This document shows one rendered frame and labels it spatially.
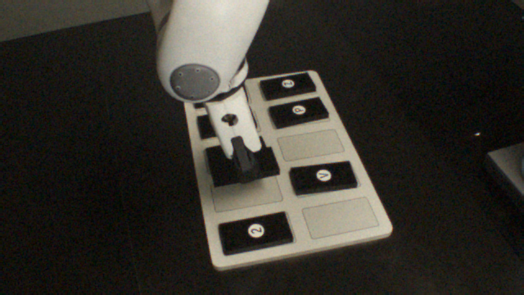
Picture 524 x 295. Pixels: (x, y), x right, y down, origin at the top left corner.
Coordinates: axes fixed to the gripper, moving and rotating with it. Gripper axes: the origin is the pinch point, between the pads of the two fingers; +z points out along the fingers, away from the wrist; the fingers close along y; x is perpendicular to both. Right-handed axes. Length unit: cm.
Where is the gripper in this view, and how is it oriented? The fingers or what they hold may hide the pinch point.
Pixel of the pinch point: (244, 157)
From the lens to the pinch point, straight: 70.7
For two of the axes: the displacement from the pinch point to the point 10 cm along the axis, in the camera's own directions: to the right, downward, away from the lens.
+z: 2.0, 6.5, 7.3
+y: -2.5, -6.9, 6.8
